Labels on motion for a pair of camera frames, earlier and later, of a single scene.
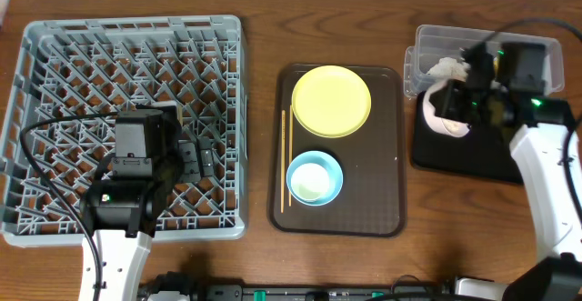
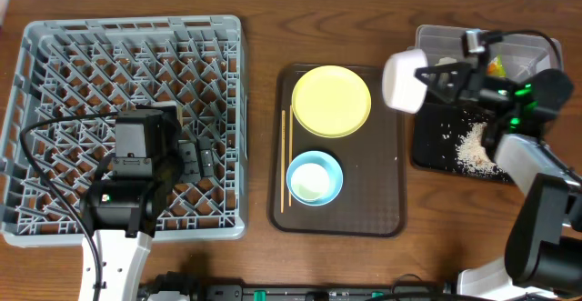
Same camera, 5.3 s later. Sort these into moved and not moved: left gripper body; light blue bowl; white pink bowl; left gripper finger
Moved: white pink bowl
Not moved: light blue bowl; left gripper finger; left gripper body
